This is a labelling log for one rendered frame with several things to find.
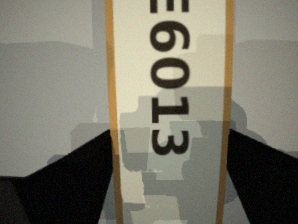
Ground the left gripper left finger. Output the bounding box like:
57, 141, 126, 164
0, 129, 113, 224

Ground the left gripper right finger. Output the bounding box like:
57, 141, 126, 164
227, 129, 298, 224

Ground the orange welding electrode pack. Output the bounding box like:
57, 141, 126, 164
104, 0, 234, 224

